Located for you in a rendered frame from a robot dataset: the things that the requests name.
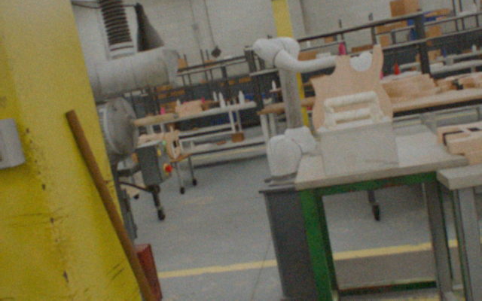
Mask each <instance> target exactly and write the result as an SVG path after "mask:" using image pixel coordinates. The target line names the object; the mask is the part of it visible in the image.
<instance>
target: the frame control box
mask: <svg viewBox="0 0 482 301"><path fill-rule="evenodd" d="M162 141H163V140H159V141H150V142H147V143H145V144H143V145H140V146H138V147H136V153H137V157H138V160H139V164H140V167H141V170H142V177H143V181H144V185H145V186H152V185H155V187H156V188H157V191H154V190H149V189H146V188H144V187H139V186H136V185H134V184H132V183H130V182H126V181H120V184H122V185H126V186H130V187H134V188H136V189H139V190H144V191H145V192H149V193H154V194H158V193H160V184H161V183H163V182H164V181H166V180H167V179H168V178H170V177H171V176H172V171H171V172H168V171H166V167H167V166H168V165H170V163H169V156H168V153H167V152H165V146H166V142H165V145H163V144H162ZM156 143H158V145H159V148H158V149H157V147H156ZM158 151H160V156H159V154H158Z"/></svg>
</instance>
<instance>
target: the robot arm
mask: <svg viewBox="0 0 482 301"><path fill-rule="evenodd" d="M254 51H255V52H256V54H257V55H258V56H259V57H260V58H262V59H263V60H265V61H267V62H268V63H272V64H274V65H276V67H277V68H278V69H279V78H280V83H281V88H282V97H283V98H284V103H285V113H286V118H287V124H288V128H287V130H286V131H285V135H276V136H274V137H273V138H271V139H270V140H269V142H268V145H267V158H268V163H269V167H270V169H271V170H270V172H272V177H269V178H265V179H264V182H265V183H269V184H268V185H267V186H268V187H279V186H287V184H294V181H296V177H297V165H298V163H300V160H301V157H302V153H306V152H311V151H315V149H316V141H315V139H314V137H313V136H312V135H311V133H310V130H309V129H308V128H306V127H305V126H304V121H303V116H302V110H301V105H300V94H299V89H298V83H297V73H296V72H300V73H302V72H309V71H315V70H319V69H324V68H329V67H334V66H336V62H335V57H336V56H330V57H325V58H321V59H314V60H309V61H298V60H297V58H298V55H299V53H300V45H299V43H297V41H296V40H294V39H293V38H289V37H281V38H273V39H265V38H261V39H258V40H257V41H256V42H255V44H254ZM372 56H373V55H372V54H370V52H364V53H363V54H361V55H360V57H357V56H355V57H353V58H350V61H351V64H352V67H353V68H354V69H355V70H359V71H363V70H365V69H367V68H368V67H370V66H371V62H372Z"/></svg>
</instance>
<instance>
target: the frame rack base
mask: <svg viewBox="0 0 482 301"><path fill-rule="evenodd" d="M318 137H319V141H320V145H321V151H322V159H323V164H324V168H325V177H331V176H337V175H348V174H353V172H365V171H371V170H377V169H387V168H393V167H399V161H398V152H397V146H396V140H395V131H393V125H392V120H391V119H390V118H389V117H388V116H386V117H384V118H383V120H382V122H379V123H373V121H372V119H366V120H358V121H353V122H348V123H339V124H336V129H335V130H330V131H328V130H326V129H325V130H320V131H318Z"/></svg>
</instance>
